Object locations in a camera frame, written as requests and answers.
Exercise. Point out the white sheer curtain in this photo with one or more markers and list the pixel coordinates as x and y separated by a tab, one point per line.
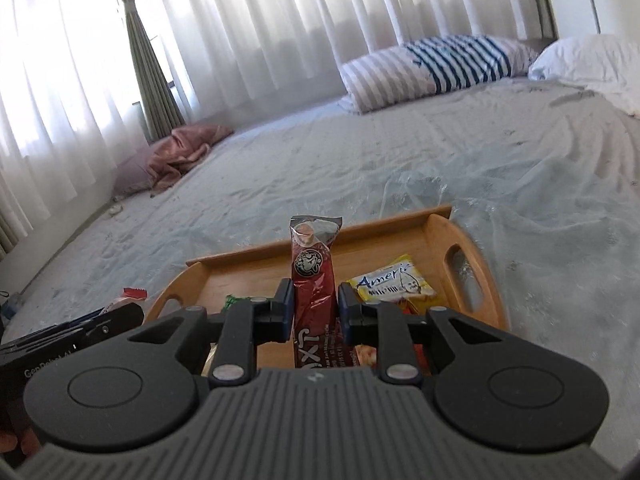
70	104

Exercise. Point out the green drape curtain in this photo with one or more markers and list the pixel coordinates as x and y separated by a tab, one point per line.
161	112

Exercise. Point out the pink crumpled cloth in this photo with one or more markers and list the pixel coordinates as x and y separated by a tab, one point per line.
179	153

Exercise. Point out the wooden serving tray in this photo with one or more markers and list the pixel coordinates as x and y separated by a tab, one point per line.
428	236

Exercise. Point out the purple pillow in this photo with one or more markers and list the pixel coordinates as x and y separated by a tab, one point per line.
132	176

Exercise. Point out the green snack packet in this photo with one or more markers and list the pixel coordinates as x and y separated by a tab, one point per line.
230	301

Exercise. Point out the white pillow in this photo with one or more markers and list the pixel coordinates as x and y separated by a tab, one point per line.
605	64

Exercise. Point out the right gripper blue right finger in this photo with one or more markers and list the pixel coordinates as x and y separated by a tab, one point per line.
347	297

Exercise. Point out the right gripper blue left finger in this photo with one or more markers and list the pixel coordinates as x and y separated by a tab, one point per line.
242	328

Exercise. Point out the long dark red snack bag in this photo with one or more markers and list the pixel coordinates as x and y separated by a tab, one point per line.
314	288

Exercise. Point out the striped pillow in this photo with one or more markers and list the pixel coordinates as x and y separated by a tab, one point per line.
430	67

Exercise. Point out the red white snack packet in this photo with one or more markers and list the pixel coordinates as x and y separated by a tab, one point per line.
129	295

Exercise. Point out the yellow snack packet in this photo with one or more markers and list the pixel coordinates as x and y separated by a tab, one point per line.
399	280

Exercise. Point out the red peanut snack bag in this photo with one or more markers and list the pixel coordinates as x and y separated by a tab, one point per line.
381	336

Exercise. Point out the light blue bedspread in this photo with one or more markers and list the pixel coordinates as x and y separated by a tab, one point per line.
543	177

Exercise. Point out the gold foil snack packet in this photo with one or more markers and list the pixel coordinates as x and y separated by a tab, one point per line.
209	360

